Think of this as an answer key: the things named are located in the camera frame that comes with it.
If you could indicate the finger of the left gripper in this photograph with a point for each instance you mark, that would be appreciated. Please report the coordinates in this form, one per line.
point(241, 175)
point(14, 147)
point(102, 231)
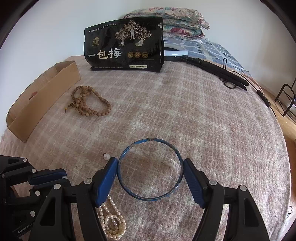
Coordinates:
point(50, 189)
point(46, 175)

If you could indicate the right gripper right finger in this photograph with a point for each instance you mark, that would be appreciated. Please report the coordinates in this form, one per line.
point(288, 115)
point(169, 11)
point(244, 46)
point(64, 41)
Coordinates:
point(244, 220)

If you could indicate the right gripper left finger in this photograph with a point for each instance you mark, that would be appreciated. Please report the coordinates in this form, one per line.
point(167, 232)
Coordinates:
point(54, 220)

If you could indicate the white pearl earring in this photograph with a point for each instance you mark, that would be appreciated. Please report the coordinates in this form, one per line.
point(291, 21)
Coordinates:
point(106, 156)

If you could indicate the dark blue bangle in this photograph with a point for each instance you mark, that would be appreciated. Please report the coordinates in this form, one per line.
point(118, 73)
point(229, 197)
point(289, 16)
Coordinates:
point(150, 169)

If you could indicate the cardboard box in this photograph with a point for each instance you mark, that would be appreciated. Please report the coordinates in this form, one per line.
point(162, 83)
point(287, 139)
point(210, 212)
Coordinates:
point(30, 107)

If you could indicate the black clothes rack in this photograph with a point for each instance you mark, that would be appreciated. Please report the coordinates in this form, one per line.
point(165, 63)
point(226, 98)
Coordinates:
point(286, 100)

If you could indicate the black folded tripod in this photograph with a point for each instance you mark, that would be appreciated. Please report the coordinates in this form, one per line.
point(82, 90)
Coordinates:
point(218, 71)

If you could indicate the black plum snack bag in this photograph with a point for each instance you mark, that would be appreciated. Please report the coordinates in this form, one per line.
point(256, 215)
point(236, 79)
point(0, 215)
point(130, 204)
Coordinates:
point(126, 44)

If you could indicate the blue plaid bed sheet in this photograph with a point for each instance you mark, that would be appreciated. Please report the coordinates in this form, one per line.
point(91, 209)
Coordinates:
point(208, 50)

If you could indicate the folded floral quilt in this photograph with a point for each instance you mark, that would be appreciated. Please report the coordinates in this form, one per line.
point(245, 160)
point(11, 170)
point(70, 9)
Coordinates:
point(176, 21)

